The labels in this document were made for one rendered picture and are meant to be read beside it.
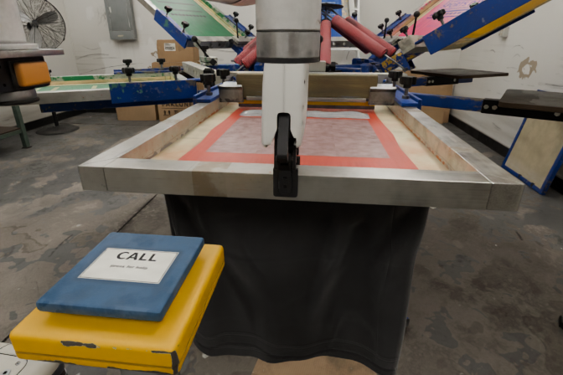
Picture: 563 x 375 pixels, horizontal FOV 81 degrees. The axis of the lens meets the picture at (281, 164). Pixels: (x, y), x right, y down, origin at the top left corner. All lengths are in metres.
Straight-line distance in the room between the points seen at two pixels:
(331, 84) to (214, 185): 0.61
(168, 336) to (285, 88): 0.26
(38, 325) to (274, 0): 0.35
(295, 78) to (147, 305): 0.26
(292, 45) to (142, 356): 0.31
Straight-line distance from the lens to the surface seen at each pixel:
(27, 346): 0.34
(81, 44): 6.31
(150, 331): 0.29
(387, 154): 0.64
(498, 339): 1.78
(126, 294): 0.30
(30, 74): 0.78
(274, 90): 0.37
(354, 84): 0.99
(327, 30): 1.61
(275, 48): 0.38
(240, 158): 0.60
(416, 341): 1.63
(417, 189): 0.45
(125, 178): 0.51
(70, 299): 0.32
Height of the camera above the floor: 1.16
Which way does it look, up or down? 21 degrees down
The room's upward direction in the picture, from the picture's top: straight up
